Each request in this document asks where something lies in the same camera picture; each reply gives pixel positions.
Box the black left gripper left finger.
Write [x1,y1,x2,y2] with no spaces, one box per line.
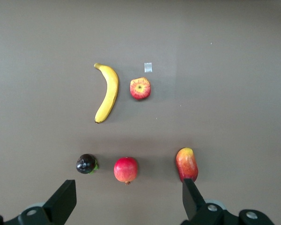
[0,180,77,225]

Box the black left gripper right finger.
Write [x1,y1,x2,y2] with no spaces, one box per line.
[181,178,274,225]

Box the red yellow apple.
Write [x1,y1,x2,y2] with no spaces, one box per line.
[130,77,152,100]

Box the yellow banana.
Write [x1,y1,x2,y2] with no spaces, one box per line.
[94,62,119,124]

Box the red yellow mango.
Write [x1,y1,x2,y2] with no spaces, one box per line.
[175,147,199,183]

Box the dark purple eggplant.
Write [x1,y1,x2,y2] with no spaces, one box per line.
[75,153,99,175]

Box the red pomegranate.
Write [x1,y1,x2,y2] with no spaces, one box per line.
[113,156,139,186]

